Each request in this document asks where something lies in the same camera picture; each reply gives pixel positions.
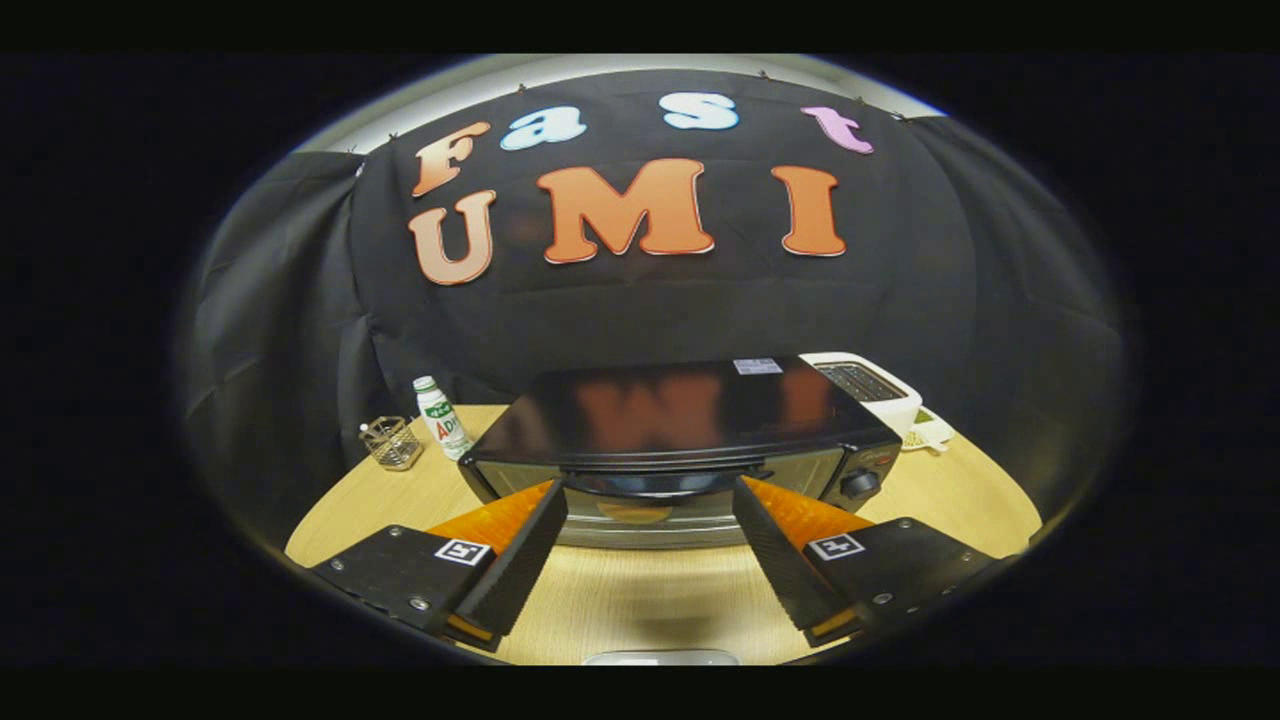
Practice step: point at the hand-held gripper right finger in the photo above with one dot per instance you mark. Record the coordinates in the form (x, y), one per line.
(772, 560)

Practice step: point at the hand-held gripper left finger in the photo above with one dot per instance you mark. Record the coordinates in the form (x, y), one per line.
(528, 562)

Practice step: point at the brown bagel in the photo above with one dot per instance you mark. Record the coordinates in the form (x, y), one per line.
(635, 513)

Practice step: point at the black toaster oven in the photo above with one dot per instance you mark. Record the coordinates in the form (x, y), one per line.
(660, 415)

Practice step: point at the white bread toaster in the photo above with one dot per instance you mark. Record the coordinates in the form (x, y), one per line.
(880, 395)

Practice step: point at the white plate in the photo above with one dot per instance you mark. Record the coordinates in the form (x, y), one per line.
(660, 658)

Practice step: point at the small white drink bottle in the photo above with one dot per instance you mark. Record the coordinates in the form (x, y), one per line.
(443, 425)

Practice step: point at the small white dish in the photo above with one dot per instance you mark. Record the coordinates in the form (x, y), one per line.
(930, 432)

